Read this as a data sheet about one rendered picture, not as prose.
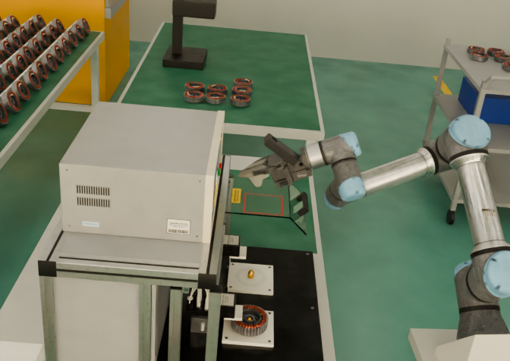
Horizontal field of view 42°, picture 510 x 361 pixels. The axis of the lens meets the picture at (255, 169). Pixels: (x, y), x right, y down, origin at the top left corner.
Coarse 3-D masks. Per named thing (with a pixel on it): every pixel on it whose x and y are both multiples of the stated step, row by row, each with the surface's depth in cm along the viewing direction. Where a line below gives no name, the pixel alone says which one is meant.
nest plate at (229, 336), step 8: (272, 312) 205; (224, 320) 200; (256, 320) 201; (272, 320) 202; (224, 328) 196; (272, 328) 198; (224, 336) 193; (232, 336) 194; (240, 336) 194; (256, 336) 195; (264, 336) 195; (272, 336) 195; (240, 344) 192; (248, 344) 192; (256, 344) 192; (264, 344) 192; (272, 344) 192
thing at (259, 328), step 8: (248, 312) 200; (256, 312) 200; (264, 312) 199; (232, 320) 195; (264, 320) 196; (232, 328) 196; (240, 328) 193; (248, 328) 192; (256, 328) 193; (264, 328) 195; (248, 336) 193
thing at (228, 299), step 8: (192, 296) 198; (224, 296) 196; (232, 296) 196; (200, 304) 195; (224, 304) 192; (232, 304) 193; (184, 312) 193; (192, 312) 193; (200, 312) 193; (224, 312) 193; (232, 312) 193; (240, 312) 196; (240, 320) 194
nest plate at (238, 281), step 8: (232, 264) 226; (240, 264) 226; (248, 264) 226; (256, 264) 227; (232, 272) 222; (240, 272) 222; (256, 272) 223; (264, 272) 223; (272, 272) 223; (232, 280) 218; (240, 280) 218; (248, 280) 219; (256, 280) 219; (264, 280) 219; (272, 280) 220; (232, 288) 214; (240, 288) 214; (248, 288) 215; (256, 288) 215; (264, 288) 215; (272, 288) 216
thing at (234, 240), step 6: (228, 234) 216; (228, 240) 213; (234, 240) 214; (240, 240) 214; (228, 246) 211; (234, 246) 211; (240, 246) 218; (246, 246) 218; (228, 252) 212; (234, 252) 212; (240, 252) 215; (246, 252) 215; (234, 258) 213; (240, 258) 213
